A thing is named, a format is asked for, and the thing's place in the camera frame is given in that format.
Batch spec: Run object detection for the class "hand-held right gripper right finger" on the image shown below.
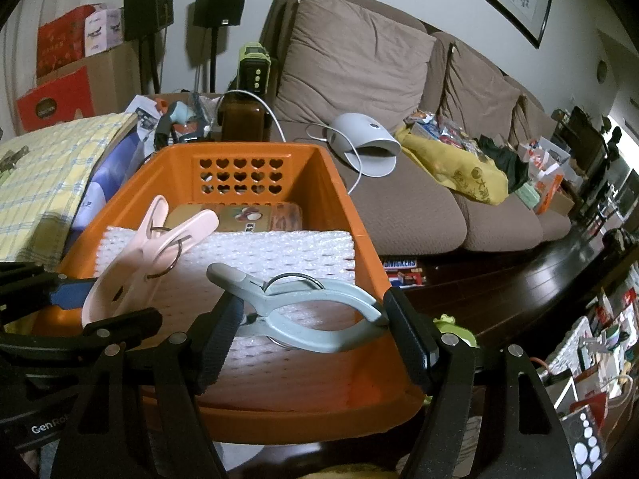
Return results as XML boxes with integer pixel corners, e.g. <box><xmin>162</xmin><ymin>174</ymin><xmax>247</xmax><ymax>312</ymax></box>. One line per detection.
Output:
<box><xmin>383</xmin><ymin>287</ymin><xmax>577</xmax><ymax>479</ymax></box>

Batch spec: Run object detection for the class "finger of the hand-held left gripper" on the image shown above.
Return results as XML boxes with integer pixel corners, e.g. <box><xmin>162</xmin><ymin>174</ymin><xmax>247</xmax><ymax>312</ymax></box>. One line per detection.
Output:
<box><xmin>0</xmin><ymin>262</ymin><xmax>98</xmax><ymax>320</ymax></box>
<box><xmin>0</xmin><ymin>308</ymin><xmax>163</xmax><ymax>367</ymax></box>

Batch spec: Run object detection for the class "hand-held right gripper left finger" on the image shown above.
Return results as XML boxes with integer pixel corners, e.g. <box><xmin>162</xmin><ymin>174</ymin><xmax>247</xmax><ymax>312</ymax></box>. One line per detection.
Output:
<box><xmin>52</xmin><ymin>292</ymin><xmax>245</xmax><ymax>479</ymax></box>

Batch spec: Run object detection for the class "pink plastic clip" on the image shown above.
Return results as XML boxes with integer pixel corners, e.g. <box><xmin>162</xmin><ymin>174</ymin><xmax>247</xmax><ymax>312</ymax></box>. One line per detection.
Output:
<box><xmin>81</xmin><ymin>196</ymin><xmax>220</xmax><ymax>333</ymax></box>

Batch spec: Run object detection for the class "blue-grey plastic clip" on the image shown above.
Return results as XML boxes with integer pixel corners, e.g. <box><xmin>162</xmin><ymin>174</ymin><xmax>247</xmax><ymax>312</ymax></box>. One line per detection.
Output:
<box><xmin>206</xmin><ymin>262</ymin><xmax>390</xmax><ymax>354</ymax></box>

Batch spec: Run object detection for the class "white foam wrap sheet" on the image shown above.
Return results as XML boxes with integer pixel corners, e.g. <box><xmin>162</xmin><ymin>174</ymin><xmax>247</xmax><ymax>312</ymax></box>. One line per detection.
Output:
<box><xmin>95</xmin><ymin>227</ymin><xmax>356</xmax><ymax>400</ymax></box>

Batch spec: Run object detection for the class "clear jar with tan lid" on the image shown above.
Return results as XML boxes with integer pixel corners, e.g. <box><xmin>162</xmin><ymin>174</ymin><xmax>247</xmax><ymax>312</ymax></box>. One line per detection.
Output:
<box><xmin>164</xmin><ymin>202</ymin><xmax>304</xmax><ymax>235</ymax></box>

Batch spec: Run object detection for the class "orange plastic basket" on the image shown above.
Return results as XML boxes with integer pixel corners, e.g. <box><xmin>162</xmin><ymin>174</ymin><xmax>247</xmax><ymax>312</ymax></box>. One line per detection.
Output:
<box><xmin>32</xmin><ymin>142</ymin><xmax>430</xmax><ymax>445</ymax></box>

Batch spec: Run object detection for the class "green cartoon lunch box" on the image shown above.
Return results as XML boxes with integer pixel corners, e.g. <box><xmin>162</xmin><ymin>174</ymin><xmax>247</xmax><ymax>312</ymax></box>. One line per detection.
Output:
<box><xmin>432</xmin><ymin>314</ymin><xmax>477</xmax><ymax>347</ymax></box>

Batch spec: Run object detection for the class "red blue snack box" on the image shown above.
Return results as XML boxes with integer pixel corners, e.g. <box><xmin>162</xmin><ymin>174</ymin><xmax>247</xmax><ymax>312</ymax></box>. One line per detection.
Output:
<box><xmin>382</xmin><ymin>257</ymin><xmax>425</xmax><ymax>287</ymax></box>

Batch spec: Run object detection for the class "yellow checked tablecloth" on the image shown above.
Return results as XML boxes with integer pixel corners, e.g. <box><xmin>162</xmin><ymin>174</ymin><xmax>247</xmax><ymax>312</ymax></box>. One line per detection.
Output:
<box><xmin>0</xmin><ymin>112</ymin><xmax>135</xmax><ymax>265</ymax></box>

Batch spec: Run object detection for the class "purple white plastic pack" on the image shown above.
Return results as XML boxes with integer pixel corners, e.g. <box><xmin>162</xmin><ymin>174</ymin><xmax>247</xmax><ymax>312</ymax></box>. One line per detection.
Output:
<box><xmin>70</xmin><ymin>125</ymin><xmax>151</xmax><ymax>233</ymax></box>

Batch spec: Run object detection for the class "brown sofa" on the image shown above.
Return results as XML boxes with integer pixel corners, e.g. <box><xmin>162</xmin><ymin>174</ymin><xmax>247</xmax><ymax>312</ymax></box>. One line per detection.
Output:
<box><xmin>262</xmin><ymin>0</ymin><xmax>575</xmax><ymax>260</ymax></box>

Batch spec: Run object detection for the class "metal spring clip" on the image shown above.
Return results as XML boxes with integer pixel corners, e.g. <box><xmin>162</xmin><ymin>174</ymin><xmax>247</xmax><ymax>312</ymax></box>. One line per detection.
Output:
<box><xmin>0</xmin><ymin>146</ymin><xmax>31</xmax><ymax>173</ymax></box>

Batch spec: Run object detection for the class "yellow cloth bag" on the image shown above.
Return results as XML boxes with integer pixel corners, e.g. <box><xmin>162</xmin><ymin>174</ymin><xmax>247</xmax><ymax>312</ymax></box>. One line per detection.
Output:
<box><xmin>397</xmin><ymin>125</ymin><xmax>510</xmax><ymax>205</ymax></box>

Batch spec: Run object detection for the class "mint green small box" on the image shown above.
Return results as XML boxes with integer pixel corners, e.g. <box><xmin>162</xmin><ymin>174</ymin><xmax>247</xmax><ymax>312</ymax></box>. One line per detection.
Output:
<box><xmin>514</xmin><ymin>182</ymin><xmax>542</xmax><ymax>210</ymax></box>

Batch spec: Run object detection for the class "pile of assorted bags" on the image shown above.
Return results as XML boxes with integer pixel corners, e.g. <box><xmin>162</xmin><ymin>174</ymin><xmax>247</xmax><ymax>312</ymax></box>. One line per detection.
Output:
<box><xmin>544</xmin><ymin>279</ymin><xmax>639</xmax><ymax>479</ymax></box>

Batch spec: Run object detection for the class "red box with oval label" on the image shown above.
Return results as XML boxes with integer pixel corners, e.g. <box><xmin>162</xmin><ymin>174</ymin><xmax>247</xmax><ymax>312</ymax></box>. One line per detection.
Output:
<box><xmin>15</xmin><ymin>66</ymin><xmax>97</xmax><ymax>135</ymax></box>

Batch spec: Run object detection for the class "printed paper sheet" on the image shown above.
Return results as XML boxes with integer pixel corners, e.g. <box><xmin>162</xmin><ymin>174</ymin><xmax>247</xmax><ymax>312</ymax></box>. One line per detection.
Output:
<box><xmin>125</xmin><ymin>95</ymin><xmax>161</xmax><ymax>131</ymax></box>

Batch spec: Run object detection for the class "dark green cloth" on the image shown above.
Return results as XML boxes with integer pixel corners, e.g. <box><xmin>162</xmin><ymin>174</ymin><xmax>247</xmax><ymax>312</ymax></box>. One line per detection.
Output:
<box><xmin>476</xmin><ymin>135</ymin><xmax>530</xmax><ymax>193</ymax></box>

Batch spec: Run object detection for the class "white nail lamp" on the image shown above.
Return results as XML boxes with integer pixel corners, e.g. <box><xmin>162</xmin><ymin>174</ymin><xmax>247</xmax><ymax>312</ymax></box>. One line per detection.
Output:
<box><xmin>327</xmin><ymin>113</ymin><xmax>401</xmax><ymax>178</ymax></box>

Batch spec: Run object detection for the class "pile of snack packets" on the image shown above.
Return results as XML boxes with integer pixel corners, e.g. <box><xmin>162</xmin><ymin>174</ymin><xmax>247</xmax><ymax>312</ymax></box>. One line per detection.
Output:
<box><xmin>404</xmin><ymin>110</ymin><xmax>480</xmax><ymax>153</ymax></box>

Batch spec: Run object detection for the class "light blue handheld device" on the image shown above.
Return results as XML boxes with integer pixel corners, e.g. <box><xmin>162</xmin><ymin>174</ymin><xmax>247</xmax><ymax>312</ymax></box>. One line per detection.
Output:
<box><xmin>170</xmin><ymin>101</ymin><xmax>196</xmax><ymax>125</ymax></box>

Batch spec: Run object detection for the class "brown cardboard box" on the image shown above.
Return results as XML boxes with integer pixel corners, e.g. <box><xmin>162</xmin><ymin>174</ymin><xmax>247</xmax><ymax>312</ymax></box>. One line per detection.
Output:
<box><xmin>35</xmin><ymin>42</ymin><xmax>143</xmax><ymax>111</ymax></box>

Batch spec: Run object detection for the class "dark brown wooden box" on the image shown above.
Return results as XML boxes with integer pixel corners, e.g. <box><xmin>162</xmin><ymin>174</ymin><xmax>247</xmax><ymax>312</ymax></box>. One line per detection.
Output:
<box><xmin>220</xmin><ymin>92</ymin><xmax>273</xmax><ymax>143</ymax></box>

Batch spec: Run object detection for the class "white orange paper bag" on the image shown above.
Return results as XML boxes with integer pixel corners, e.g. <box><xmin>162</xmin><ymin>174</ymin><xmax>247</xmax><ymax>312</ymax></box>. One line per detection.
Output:
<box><xmin>519</xmin><ymin>135</ymin><xmax>572</xmax><ymax>210</ymax></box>

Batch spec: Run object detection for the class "red patterned gift box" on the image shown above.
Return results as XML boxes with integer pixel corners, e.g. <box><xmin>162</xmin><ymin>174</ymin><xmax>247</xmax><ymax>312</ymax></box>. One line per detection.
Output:
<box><xmin>36</xmin><ymin>5</ymin><xmax>97</xmax><ymax>78</ymax></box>

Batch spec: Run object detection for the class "dark wooden chair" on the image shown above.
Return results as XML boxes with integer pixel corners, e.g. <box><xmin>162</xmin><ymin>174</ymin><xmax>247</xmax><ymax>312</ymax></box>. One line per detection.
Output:
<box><xmin>552</xmin><ymin>107</ymin><xmax>607</xmax><ymax>210</ymax></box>

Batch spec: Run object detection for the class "white pink small box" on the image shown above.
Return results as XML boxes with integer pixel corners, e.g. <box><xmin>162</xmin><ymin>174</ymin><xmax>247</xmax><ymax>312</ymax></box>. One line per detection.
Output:
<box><xmin>84</xmin><ymin>7</ymin><xmax>124</xmax><ymax>57</ymax></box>

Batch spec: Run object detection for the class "green black power station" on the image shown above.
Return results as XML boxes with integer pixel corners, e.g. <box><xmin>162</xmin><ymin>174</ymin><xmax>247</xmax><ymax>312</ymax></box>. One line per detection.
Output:
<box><xmin>237</xmin><ymin>42</ymin><xmax>278</xmax><ymax>95</ymax></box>

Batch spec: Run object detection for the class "large brown sofa cushion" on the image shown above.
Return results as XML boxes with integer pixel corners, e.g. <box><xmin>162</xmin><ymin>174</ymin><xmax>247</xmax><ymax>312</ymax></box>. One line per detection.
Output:
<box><xmin>274</xmin><ymin>0</ymin><xmax>437</xmax><ymax>133</ymax></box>

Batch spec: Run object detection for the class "black speaker on stand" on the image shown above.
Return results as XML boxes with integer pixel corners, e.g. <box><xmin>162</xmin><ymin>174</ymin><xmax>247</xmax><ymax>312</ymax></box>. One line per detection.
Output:
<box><xmin>123</xmin><ymin>0</ymin><xmax>175</xmax><ymax>95</ymax></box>
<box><xmin>194</xmin><ymin>0</ymin><xmax>249</xmax><ymax>93</ymax></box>

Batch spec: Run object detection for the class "white lamp cord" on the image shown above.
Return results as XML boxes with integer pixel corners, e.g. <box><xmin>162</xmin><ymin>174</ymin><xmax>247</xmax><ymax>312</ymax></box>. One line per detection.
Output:
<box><xmin>306</xmin><ymin>122</ymin><xmax>365</xmax><ymax>195</ymax></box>

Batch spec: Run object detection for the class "white charging cable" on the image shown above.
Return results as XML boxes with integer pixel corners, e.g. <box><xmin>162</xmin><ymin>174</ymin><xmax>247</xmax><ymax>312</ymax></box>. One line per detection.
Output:
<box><xmin>214</xmin><ymin>90</ymin><xmax>290</xmax><ymax>143</ymax></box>

